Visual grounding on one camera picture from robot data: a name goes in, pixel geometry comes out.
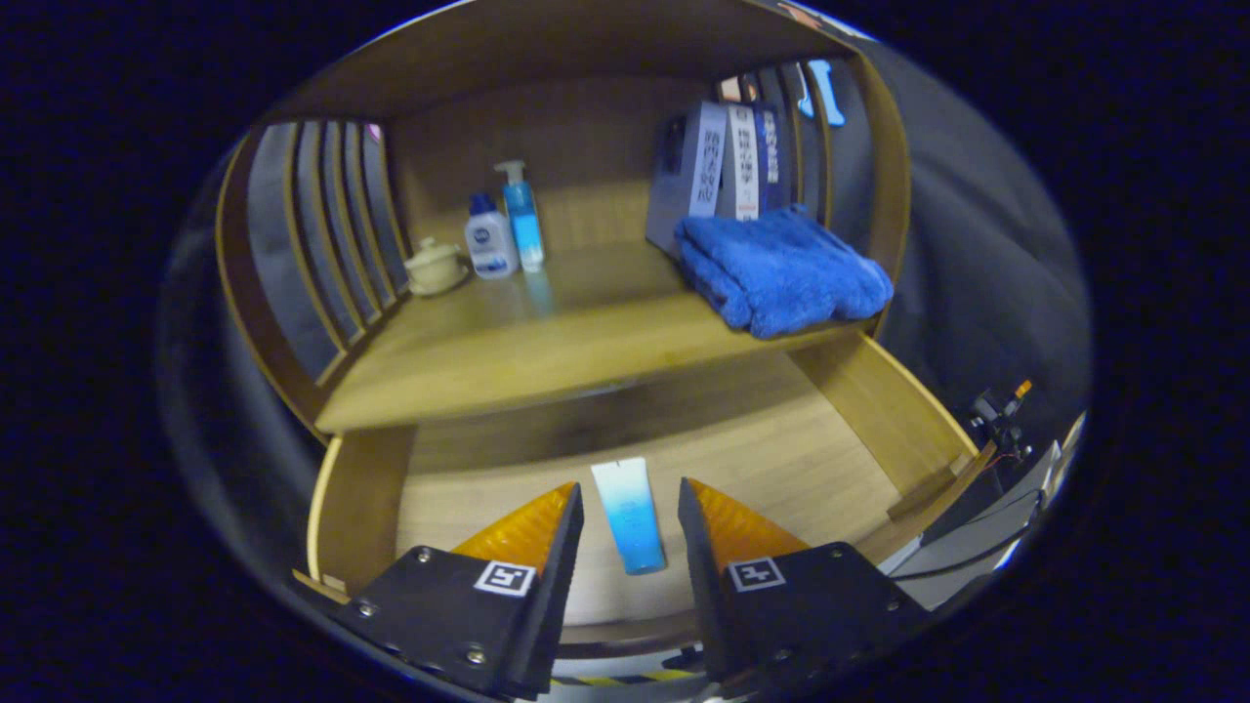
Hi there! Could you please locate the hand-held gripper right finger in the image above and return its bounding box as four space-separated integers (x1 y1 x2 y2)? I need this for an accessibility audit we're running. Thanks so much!
678 476 934 699

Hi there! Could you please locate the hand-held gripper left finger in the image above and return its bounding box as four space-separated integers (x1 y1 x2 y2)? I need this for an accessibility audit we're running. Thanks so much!
332 481 585 702

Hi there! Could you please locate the blue white tube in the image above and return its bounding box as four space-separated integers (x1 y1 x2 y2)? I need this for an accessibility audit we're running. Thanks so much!
591 457 668 576

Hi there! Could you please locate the wooden drawer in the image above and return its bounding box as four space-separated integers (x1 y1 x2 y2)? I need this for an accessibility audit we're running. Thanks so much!
305 332 982 660

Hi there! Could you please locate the wooden countertop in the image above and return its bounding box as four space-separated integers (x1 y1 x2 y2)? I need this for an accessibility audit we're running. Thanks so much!
314 239 880 435

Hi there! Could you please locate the wooden cabinet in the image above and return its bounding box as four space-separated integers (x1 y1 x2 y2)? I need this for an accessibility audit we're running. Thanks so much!
215 0 914 440

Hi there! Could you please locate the pale grey board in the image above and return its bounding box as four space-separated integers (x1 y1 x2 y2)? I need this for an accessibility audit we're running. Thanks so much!
889 439 1065 611

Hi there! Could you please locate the blue folded towel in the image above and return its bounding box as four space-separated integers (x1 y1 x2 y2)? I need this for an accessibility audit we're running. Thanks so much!
674 203 896 341

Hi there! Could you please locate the black clamp with orange tip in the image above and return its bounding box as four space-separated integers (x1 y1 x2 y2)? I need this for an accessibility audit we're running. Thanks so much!
969 379 1034 460

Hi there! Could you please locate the beige lidded teacup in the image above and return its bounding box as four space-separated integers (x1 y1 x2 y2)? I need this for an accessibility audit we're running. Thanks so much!
403 236 471 297

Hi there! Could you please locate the white blue lotion bottle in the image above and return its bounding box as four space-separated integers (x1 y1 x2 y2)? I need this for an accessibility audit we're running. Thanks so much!
464 192 521 281

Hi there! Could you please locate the blue pump bottle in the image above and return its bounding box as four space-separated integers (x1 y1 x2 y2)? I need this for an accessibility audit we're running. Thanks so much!
493 160 546 273

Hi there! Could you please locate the black backdrop cloth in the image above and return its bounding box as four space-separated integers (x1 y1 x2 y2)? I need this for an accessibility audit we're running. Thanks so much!
156 10 1095 548

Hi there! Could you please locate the grey book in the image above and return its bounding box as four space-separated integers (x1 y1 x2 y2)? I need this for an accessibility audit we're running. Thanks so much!
645 101 729 260

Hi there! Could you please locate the white spine book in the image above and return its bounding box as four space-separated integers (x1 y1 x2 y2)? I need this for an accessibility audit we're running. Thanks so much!
716 104 763 222

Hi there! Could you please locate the dark blue book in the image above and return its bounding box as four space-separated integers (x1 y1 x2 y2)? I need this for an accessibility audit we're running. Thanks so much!
757 105 782 213

